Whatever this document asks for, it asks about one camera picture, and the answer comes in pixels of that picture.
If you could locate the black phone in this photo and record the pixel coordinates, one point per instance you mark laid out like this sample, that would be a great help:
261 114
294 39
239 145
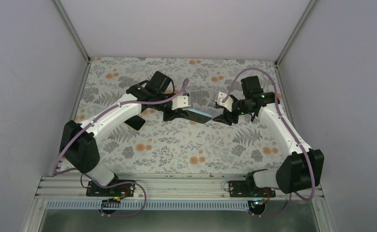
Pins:
135 122

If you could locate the aluminium extrusion rail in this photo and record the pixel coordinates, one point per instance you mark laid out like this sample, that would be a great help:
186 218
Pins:
156 186

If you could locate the light blue phone case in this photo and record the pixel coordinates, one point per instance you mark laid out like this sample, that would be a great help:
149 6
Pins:
200 113

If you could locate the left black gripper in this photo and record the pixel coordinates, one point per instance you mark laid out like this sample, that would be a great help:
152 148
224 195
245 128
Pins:
177 113

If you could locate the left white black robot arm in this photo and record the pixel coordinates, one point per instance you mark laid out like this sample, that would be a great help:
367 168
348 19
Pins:
79 140

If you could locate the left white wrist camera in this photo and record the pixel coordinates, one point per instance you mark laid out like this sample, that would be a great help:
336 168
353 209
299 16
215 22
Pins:
183 102

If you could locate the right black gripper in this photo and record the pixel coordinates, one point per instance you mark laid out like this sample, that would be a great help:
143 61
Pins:
226 118

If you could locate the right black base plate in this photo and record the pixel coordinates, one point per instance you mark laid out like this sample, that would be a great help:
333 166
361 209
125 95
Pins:
239 189

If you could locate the slotted grey cable duct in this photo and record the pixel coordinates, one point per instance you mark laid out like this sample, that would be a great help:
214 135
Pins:
89 204

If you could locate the floral patterned table mat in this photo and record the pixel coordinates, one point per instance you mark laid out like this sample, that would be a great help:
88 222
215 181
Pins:
181 146

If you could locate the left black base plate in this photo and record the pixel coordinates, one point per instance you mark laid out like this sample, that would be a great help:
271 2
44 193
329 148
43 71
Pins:
123 188

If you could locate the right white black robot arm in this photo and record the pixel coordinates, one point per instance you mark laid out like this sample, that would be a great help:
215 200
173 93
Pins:
302 166

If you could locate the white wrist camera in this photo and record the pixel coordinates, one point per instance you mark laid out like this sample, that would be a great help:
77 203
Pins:
183 102
223 100

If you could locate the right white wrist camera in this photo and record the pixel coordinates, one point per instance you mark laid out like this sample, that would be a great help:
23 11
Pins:
223 100

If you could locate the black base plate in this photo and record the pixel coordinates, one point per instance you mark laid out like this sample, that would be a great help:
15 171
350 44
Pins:
239 189
123 188

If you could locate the black smartphone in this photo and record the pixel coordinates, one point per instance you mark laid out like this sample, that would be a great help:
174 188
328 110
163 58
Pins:
197 118

